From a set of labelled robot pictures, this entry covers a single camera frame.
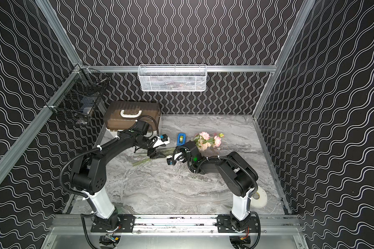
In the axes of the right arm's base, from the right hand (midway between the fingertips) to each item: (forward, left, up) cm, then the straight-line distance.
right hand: (179, 142), depth 94 cm
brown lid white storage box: (+10, +34, +12) cm, 38 cm away
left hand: (-5, +9, +2) cm, 10 cm away
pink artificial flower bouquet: (0, -15, +1) cm, 15 cm away
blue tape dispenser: (+5, -1, -4) cm, 7 cm away
